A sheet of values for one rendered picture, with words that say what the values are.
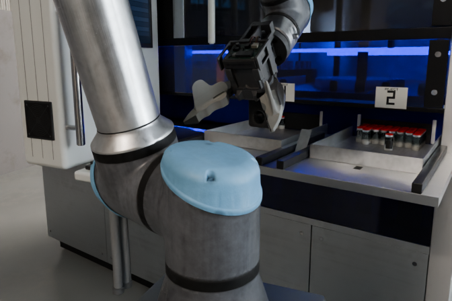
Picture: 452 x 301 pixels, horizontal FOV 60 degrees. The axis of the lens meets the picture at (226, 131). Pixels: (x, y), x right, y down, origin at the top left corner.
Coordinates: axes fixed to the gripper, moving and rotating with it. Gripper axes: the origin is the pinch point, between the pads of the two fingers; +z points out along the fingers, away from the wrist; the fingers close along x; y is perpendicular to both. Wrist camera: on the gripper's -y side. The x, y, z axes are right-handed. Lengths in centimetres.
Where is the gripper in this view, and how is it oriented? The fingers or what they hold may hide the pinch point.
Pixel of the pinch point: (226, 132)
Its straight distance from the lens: 57.8
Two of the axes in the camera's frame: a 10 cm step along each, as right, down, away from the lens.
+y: -3.0, -7.3, -6.2
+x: 8.6, 0.8, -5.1
